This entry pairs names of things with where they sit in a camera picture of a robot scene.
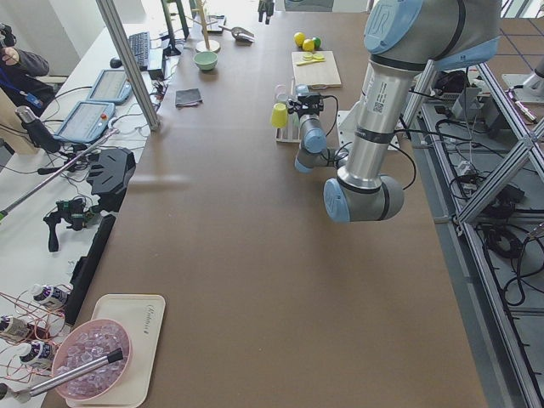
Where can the steel scoop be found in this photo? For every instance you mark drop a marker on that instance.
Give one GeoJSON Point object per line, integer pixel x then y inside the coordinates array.
{"type": "Point", "coordinates": [239, 34]}

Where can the teach pendant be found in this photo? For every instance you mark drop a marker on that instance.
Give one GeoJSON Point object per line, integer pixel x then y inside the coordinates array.
{"type": "Point", "coordinates": [111, 86]}
{"type": "Point", "coordinates": [86, 122]}

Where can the light blue cup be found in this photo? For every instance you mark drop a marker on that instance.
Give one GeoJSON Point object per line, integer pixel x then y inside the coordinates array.
{"type": "Point", "coordinates": [301, 90]}

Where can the dark grey folded cloth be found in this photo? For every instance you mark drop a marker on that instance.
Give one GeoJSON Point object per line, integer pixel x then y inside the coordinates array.
{"type": "Point", "coordinates": [187, 97]}

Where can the cream plastic tray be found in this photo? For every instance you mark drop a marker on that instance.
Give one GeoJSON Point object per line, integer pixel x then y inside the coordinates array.
{"type": "Point", "coordinates": [141, 315]}

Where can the pink bowl of ice cubes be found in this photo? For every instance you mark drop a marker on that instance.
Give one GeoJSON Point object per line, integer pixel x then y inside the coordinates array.
{"type": "Point", "coordinates": [88, 342]}

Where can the black flat bar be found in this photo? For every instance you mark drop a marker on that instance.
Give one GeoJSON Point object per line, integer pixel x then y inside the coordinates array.
{"type": "Point", "coordinates": [86, 266]}

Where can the yellow cup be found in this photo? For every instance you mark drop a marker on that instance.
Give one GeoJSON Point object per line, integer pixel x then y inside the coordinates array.
{"type": "Point", "coordinates": [279, 115]}

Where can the grey box under frame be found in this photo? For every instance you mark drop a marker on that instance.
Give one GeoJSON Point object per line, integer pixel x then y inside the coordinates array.
{"type": "Point", "coordinates": [470, 109]}

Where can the green ceramic bowl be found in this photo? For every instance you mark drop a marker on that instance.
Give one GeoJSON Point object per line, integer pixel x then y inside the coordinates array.
{"type": "Point", "coordinates": [205, 60]}

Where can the seated person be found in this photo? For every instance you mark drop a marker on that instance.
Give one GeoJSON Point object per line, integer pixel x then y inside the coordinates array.
{"type": "Point", "coordinates": [20, 72]}

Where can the wooden mug tree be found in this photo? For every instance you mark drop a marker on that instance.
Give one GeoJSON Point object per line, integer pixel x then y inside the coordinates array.
{"type": "Point", "coordinates": [200, 20]}

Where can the pink cup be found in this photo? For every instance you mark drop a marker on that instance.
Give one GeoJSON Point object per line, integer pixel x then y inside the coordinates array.
{"type": "Point", "coordinates": [281, 93]}

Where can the near teach pendant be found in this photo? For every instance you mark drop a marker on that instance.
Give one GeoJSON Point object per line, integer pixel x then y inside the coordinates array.
{"type": "Point", "coordinates": [86, 122]}

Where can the black robot hand housing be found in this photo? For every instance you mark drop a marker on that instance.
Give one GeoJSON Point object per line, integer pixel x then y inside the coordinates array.
{"type": "Point", "coordinates": [109, 175]}

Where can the yellow lemon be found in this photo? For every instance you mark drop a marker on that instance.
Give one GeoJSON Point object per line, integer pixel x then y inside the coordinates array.
{"type": "Point", "coordinates": [299, 38]}
{"type": "Point", "coordinates": [308, 45]}

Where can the yellow plastic knife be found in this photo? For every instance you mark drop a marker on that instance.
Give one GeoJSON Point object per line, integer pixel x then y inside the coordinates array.
{"type": "Point", "coordinates": [309, 62]}

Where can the black keyboard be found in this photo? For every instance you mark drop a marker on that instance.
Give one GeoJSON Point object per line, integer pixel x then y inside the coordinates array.
{"type": "Point", "coordinates": [139, 44]}

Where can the black computer mouse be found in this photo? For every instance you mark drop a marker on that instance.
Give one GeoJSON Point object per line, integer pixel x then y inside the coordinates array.
{"type": "Point", "coordinates": [115, 63]}

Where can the long silver rod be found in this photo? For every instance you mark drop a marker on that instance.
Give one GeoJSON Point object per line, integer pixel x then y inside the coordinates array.
{"type": "Point", "coordinates": [108, 134]}

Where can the aluminium frame post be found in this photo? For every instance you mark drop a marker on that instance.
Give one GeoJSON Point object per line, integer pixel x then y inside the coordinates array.
{"type": "Point", "coordinates": [118, 36]}

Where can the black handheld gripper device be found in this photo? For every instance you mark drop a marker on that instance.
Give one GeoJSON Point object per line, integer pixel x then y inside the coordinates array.
{"type": "Point", "coordinates": [74, 212]}

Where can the far teach pendant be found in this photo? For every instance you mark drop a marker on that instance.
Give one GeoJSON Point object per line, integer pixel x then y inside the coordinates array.
{"type": "Point", "coordinates": [111, 86]}

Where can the aluminium frame structure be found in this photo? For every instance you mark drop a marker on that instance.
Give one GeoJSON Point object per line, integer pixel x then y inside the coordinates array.
{"type": "Point", "coordinates": [488, 193]}

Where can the black steel thermos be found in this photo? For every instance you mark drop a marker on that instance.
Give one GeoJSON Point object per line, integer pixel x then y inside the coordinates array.
{"type": "Point", "coordinates": [36, 130]}

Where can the wooden cutting board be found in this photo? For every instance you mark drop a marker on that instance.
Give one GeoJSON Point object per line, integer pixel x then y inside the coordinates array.
{"type": "Point", "coordinates": [319, 75]}

